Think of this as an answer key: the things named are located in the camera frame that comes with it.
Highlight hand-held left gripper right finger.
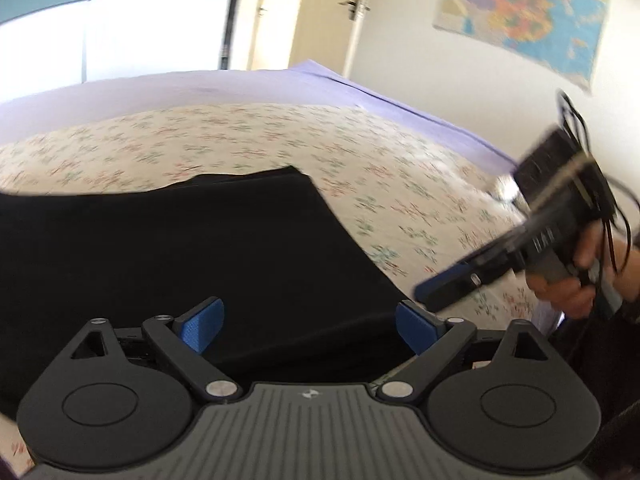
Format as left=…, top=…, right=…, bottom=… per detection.
left=377, top=299, right=551, bottom=404

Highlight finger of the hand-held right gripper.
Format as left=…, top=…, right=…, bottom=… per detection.
left=413, top=257, right=483, bottom=314

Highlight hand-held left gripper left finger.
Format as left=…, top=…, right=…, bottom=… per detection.
left=70, top=296, right=240, bottom=404

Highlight black pants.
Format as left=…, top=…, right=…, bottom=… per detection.
left=0, top=165, right=420, bottom=422

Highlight person's right hand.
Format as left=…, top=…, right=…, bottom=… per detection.
left=526, top=219, right=623, bottom=319

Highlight floral printed blanket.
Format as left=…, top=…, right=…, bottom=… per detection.
left=0, top=102, right=568, bottom=467

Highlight person's dark clothing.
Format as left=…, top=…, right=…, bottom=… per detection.
left=545, top=240, right=640, bottom=480

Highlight lavender bed sheet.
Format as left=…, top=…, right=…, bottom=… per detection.
left=0, top=58, right=522, bottom=172

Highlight cream room door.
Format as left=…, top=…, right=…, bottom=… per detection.
left=247, top=0, right=373, bottom=77

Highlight sliding door wardrobe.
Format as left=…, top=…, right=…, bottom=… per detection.
left=0, top=0, right=242, bottom=103

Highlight black cable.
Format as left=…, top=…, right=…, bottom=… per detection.
left=555, top=87, right=635, bottom=276

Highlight colourful wall map poster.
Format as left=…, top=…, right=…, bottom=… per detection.
left=432, top=0, right=614, bottom=96

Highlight metal door handle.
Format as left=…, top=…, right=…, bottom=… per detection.
left=338, top=0, right=372, bottom=22

